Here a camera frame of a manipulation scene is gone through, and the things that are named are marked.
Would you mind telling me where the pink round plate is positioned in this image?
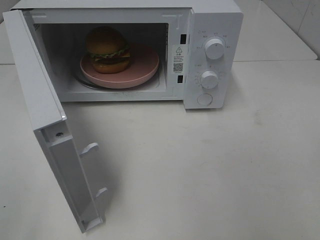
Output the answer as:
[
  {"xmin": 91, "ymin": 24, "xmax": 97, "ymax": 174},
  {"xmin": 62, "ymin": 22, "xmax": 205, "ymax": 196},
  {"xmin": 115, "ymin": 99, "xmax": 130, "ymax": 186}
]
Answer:
[{"xmin": 79, "ymin": 43, "xmax": 160, "ymax": 89}]

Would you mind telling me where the lower white round knob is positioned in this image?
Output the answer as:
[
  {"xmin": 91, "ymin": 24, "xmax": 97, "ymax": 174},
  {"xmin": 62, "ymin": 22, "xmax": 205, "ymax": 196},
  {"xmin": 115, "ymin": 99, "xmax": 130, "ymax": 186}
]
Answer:
[{"xmin": 200, "ymin": 70, "xmax": 219, "ymax": 89}]

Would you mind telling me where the upper white round knob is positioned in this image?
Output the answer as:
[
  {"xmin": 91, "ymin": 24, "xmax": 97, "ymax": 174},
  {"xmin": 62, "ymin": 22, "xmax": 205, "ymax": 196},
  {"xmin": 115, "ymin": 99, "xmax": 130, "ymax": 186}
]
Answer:
[{"xmin": 204, "ymin": 37, "xmax": 225, "ymax": 60}]

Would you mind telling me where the white warning label sticker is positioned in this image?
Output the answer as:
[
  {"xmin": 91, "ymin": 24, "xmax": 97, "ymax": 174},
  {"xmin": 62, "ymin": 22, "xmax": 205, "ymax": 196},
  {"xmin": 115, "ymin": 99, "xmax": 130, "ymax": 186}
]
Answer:
[{"xmin": 171, "ymin": 44, "xmax": 188, "ymax": 74}]

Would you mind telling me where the white microwave oven body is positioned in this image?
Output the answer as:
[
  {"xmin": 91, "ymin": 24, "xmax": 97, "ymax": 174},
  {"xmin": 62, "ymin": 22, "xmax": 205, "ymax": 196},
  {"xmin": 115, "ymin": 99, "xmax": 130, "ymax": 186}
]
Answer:
[{"xmin": 8, "ymin": 0, "xmax": 243, "ymax": 109}]

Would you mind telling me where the toy burger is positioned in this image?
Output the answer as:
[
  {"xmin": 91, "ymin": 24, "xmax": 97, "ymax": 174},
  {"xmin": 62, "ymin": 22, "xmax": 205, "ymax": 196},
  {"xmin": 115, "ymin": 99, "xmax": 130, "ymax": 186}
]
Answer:
[{"xmin": 85, "ymin": 26, "xmax": 131, "ymax": 74}]

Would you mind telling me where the glass microwave turntable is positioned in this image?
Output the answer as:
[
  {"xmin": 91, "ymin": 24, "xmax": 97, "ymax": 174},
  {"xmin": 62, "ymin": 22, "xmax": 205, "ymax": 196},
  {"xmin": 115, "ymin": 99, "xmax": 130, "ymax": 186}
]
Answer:
[{"xmin": 73, "ymin": 72, "xmax": 162, "ymax": 92}]

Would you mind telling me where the white round knob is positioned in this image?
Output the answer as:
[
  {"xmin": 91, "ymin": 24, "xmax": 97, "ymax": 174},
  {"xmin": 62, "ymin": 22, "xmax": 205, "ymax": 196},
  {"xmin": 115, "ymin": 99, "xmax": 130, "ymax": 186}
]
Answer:
[
  {"xmin": 204, "ymin": 37, "xmax": 225, "ymax": 60},
  {"xmin": 200, "ymin": 70, "xmax": 219, "ymax": 89}
]

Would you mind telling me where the white round door button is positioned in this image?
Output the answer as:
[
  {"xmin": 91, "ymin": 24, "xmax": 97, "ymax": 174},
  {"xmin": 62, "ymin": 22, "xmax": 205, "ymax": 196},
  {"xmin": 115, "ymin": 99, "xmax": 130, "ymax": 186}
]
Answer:
[{"xmin": 197, "ymin": 93, "xmax": 213, "ymax": 106}]

